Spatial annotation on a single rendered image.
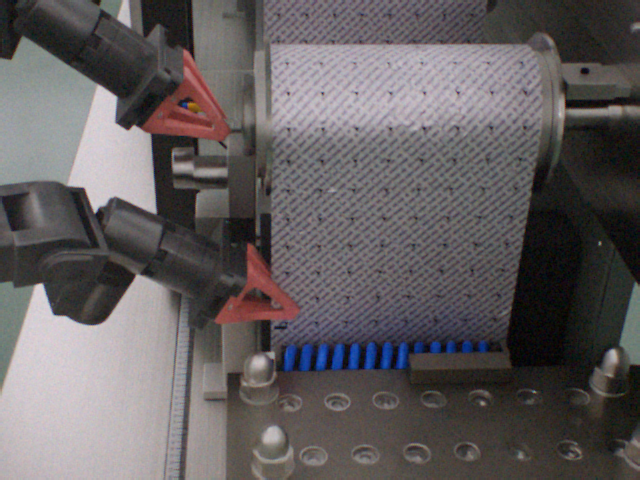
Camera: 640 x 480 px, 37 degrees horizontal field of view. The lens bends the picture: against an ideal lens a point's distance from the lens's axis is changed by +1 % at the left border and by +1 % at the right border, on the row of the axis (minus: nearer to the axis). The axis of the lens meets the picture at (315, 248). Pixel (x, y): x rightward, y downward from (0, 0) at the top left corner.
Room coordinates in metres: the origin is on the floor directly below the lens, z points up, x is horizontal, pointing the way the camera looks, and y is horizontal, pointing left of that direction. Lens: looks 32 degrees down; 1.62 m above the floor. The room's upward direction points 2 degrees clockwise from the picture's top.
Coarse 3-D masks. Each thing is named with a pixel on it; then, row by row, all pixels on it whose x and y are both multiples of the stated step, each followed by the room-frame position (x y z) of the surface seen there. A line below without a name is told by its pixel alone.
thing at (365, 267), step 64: (320, 192) 0.75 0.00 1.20; (384, 192) 0.75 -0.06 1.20; (448, 192) 0.76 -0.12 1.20; (512, 192) 0.76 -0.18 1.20; (320, 256) 0.75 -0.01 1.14; (384, 256) 0.75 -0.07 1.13; (448, 256) 0.76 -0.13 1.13; (512, 256) 0.77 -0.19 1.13; (320, 320) 0.75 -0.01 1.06; (384, 320) 0.76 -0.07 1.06; (448, 320) 0.76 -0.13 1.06
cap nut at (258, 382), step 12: (252, 360) 0.67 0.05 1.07; (264, 360) 0.67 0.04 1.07; (252, 372) 0.67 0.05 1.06; (264, 372) 0.67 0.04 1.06; (240, 384) 0.68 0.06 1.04; (252, 384) 0.66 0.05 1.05; (264, 384) 0.67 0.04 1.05; (276, 384) 0.68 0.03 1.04; (240, 396) 0.67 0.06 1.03; (252, 396) 0.66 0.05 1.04; (264, 396) 0.66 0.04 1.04; (276, 396) 0.67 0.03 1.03
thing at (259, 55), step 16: (256, 64) 0.79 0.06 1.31; (544, 64) 0.81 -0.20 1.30; (256, 80) 0.78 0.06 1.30; (544, 80) 0.80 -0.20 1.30; (256, 96) 0.76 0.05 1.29; (544, 96) 0.79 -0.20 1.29; (256, 112) 0.76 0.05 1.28; (544, 112) 0.78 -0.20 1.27; (256, 128) 0.75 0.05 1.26; (544, 128) 0.77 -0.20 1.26; (256, 144) 0.75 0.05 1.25; (544, 144) 0.77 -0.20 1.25; (256, 160) 0.76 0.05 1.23; (256, 176) 0.78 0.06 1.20
